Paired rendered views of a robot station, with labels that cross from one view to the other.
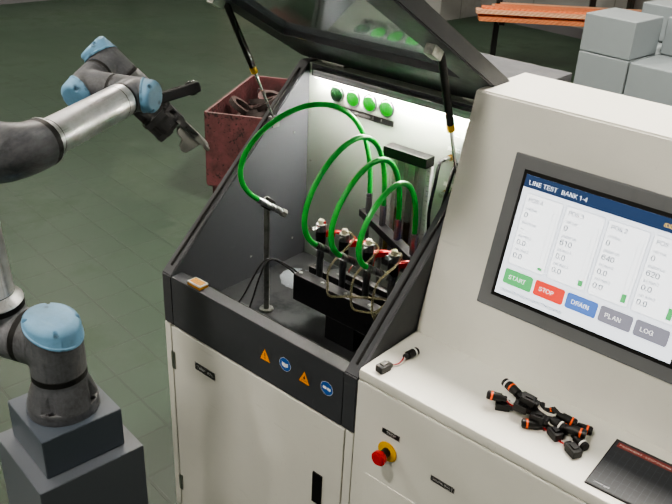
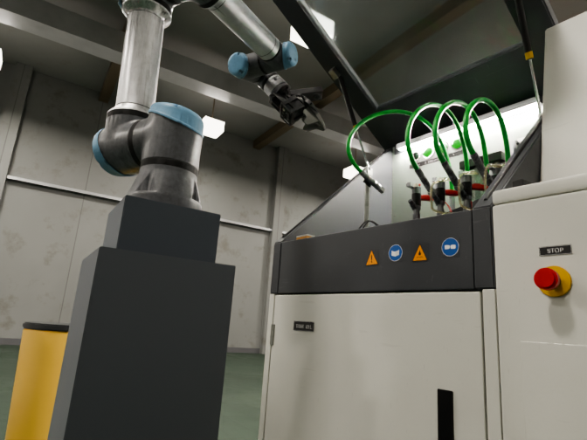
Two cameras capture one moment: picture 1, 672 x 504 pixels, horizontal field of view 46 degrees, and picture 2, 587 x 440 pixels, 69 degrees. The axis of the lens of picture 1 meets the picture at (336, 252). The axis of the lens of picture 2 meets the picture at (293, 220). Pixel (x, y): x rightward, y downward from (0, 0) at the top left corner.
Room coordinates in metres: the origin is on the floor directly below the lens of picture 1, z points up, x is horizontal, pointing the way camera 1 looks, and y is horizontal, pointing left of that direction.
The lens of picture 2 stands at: (0.60, 0.14, 0.70)
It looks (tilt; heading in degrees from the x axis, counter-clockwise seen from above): 14 degrees up; 12
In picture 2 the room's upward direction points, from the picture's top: 4 degrees clockwise
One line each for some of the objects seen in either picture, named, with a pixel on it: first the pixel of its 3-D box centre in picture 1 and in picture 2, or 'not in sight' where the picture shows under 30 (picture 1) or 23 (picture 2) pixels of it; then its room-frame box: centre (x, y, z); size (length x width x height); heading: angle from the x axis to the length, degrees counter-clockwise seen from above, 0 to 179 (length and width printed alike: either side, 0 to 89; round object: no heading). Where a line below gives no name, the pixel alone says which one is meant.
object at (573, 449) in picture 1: (540, 412); not in sight; (1.29, -0.43, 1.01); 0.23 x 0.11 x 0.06; 51
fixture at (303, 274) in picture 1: (351, 313); not in sight; (1.79, -0.05, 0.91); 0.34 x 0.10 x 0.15; 51
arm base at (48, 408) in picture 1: (61, 386); (166, 190); (1.37, 0.58, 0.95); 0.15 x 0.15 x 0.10
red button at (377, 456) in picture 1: (382, 455); (549, 279); (1.37, -0.13, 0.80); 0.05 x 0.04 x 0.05; 51
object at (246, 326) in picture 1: (256, 342); (360, 261); (1.69, 0.19, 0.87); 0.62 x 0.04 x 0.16; 51
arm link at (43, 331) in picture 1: (52, 340); (171, 139); (1.37, 0.59, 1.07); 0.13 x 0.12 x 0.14; 71
